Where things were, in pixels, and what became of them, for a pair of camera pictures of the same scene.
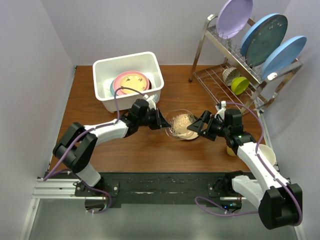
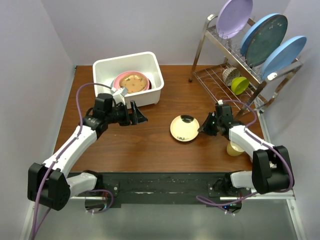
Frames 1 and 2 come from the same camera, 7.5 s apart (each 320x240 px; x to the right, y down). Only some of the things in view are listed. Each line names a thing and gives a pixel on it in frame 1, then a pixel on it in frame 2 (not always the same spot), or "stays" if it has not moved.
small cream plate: x=179 y=120 -> x=134 y=83
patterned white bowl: x=229 y=74 stays
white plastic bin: x=105 y=70 stays
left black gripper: x=159 y=118 -> x=137 y=117
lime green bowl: x=239 y=85 stays
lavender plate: x=233 y=18 stays
